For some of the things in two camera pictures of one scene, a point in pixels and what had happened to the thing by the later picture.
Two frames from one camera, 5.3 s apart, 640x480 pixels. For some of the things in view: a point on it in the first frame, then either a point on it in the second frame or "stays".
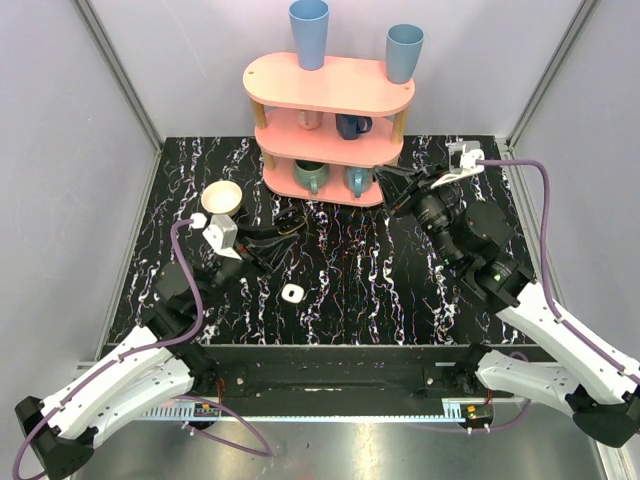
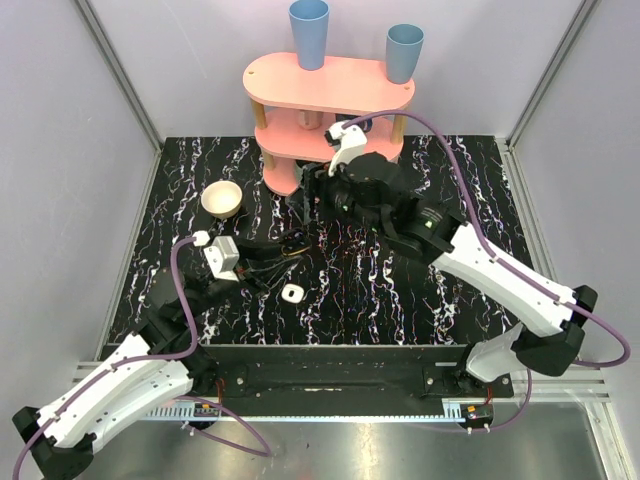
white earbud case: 293,293 stays
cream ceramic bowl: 222,197 stays
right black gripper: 395,184 -> 318,183
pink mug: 309,119 stays
